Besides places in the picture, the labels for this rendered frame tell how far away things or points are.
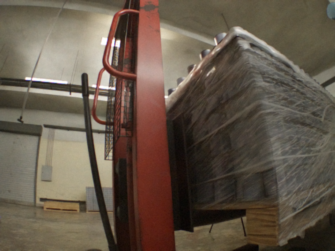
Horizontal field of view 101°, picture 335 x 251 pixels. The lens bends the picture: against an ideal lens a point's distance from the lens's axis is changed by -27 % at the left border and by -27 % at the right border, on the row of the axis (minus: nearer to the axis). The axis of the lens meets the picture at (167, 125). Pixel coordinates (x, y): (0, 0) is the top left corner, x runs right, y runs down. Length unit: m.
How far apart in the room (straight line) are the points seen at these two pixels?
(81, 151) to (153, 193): 9.04
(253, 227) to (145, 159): 0.42
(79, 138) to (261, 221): 9.56
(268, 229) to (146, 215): 0.39
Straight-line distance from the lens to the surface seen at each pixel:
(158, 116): 0.75
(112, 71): 0.79
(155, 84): 0.82
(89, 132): 0.94
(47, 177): 9.41
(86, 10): 4.69
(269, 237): 0.51
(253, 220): 0.53
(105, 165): 9.58
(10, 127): 10.20
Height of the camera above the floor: 0.63
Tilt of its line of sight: 21 degrees up
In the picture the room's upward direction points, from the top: 4 degrees counter-clockwise
